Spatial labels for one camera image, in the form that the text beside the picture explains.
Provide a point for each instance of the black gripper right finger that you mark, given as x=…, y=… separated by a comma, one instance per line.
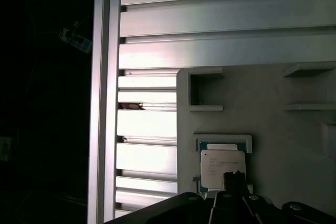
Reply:
x=256, y=208

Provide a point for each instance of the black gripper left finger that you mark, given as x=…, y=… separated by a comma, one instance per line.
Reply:
x=183, y=208

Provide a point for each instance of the silver CPU chip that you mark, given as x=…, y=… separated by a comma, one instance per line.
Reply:
x=220, y=161

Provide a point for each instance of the grey parts rack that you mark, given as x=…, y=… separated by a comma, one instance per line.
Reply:
x=275, y=129

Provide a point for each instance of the small brown scrap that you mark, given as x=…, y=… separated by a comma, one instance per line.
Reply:
x=131, y=106

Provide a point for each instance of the white power strip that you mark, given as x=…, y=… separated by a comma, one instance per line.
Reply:
x=78, y=43

